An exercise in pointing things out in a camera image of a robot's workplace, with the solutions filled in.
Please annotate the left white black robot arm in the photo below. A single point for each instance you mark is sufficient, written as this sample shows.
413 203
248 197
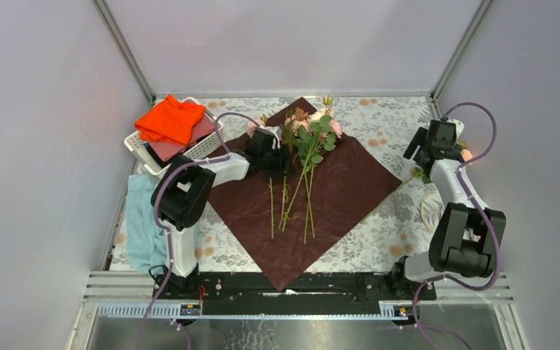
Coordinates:
180 198

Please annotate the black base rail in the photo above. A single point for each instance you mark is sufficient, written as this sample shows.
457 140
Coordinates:
311 294

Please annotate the peach fake flower stem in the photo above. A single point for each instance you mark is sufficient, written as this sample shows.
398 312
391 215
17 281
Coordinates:
461 154

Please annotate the cream ribbon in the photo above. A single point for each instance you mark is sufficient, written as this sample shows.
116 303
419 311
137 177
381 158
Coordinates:
431 209

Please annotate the orange folded cloth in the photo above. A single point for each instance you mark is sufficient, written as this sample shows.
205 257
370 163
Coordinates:
170 121

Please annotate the white plastic basket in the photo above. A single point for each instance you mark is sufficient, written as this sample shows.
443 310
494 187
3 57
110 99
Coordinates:
143 153

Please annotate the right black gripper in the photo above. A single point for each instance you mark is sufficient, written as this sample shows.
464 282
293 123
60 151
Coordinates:
418 140

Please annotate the dried brown fake flower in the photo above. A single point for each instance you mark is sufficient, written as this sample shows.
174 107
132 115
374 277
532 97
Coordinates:
292 121

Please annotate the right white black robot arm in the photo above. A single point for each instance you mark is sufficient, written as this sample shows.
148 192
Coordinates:
468 234

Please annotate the pink fake flower bunch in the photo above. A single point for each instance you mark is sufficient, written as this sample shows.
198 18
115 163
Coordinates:
319 137

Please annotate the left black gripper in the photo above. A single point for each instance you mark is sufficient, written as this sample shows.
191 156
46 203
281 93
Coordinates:
283 166

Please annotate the dark red wrapping paper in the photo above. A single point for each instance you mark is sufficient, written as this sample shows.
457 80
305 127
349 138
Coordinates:
348 185

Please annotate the light blue cloth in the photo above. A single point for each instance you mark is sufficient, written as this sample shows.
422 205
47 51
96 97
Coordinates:
146 243

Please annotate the floral patterned tablecloth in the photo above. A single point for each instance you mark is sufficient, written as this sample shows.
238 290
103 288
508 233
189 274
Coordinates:
383 125

